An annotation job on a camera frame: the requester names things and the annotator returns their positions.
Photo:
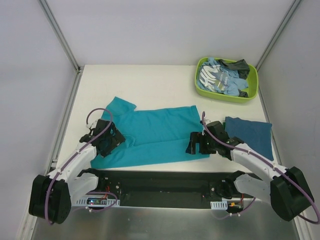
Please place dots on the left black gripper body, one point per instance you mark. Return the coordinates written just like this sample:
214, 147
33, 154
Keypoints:
114, 139

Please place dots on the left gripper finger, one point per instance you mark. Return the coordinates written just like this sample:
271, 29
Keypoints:
107, 150
118, 138

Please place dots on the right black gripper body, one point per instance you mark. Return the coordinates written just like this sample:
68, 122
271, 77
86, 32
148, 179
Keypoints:
195, 143

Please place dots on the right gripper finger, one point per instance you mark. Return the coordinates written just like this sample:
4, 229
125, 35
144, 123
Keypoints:
196, 137
193, 148

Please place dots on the teal t-shirt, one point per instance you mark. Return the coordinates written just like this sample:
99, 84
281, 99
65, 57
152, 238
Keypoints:
157, 136

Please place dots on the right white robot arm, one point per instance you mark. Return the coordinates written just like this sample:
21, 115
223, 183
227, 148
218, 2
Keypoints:
285, 189

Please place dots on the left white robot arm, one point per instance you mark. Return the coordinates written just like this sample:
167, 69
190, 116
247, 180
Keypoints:
53, 195

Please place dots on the folded dark blue t-shirt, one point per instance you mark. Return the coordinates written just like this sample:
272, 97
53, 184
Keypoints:
255, 134

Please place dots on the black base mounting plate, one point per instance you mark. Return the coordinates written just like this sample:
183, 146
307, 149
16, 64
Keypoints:
159, 189

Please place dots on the light blue printed t-shirt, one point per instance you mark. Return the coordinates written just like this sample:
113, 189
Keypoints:
212, 77

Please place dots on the dark grey garment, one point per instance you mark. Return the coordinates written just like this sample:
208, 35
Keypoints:
235, 70

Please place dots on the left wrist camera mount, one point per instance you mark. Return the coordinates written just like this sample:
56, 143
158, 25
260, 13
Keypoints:
91, 125

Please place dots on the left white cable duct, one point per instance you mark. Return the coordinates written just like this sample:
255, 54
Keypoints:
96, 202

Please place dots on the white cable duct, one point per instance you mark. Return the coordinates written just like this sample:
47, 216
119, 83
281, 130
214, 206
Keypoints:
219, 205
96, 202

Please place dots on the right white cable duct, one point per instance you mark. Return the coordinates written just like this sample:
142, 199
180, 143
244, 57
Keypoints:
219, 205

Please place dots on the left aluminium frame post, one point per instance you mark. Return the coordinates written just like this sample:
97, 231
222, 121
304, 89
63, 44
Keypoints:
59, 34

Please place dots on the aluminium frame post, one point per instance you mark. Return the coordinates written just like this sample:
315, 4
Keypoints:
278, 32
59, 34

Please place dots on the right aluminium frame post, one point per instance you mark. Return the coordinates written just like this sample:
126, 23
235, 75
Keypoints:
278, 32

